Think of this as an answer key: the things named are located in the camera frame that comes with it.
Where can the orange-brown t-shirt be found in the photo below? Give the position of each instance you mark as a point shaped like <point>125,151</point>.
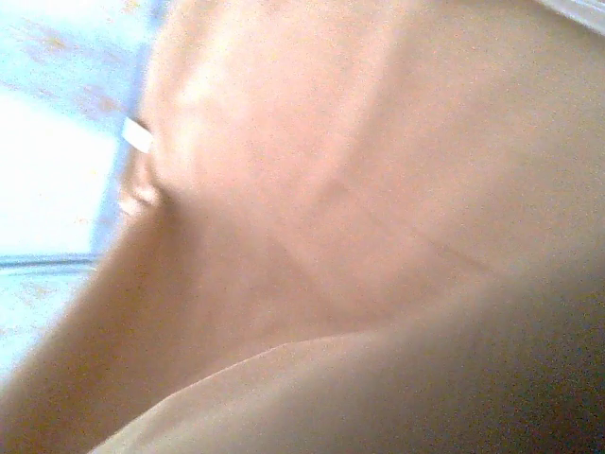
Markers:
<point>354,236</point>

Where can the patterned backdrop cloth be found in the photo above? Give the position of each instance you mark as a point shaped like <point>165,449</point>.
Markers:
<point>47,189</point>

